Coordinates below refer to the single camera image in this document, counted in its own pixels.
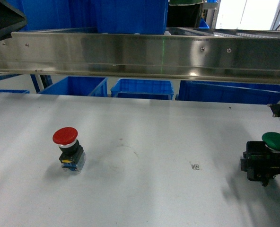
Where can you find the small QR code sticker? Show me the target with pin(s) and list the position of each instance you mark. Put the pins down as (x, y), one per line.
(195, 166)

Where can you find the red mushroom push button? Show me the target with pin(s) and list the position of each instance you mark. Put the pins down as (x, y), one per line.
(72, 156)

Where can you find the blue bin upper centre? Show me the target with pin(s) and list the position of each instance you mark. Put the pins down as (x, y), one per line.
(131, 16)

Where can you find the blue bin lower centre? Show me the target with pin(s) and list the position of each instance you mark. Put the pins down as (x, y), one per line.
(143, 89)

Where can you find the stainless steel shelf rail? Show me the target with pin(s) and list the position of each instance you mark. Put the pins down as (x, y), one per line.
(183, 54)

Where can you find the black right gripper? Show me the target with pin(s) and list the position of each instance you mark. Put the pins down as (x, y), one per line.
(260, 163)

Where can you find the large blue bin upper left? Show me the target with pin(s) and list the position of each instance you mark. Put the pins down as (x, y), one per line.
(56, 14)

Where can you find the blue bin lower left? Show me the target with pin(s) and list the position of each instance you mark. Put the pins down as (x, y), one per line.
(78, 86)

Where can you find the blue bin lower right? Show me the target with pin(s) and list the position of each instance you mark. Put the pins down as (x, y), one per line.
(228, 92)

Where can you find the green mushroom push button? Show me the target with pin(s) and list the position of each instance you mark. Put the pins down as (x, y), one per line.
(272, 141)

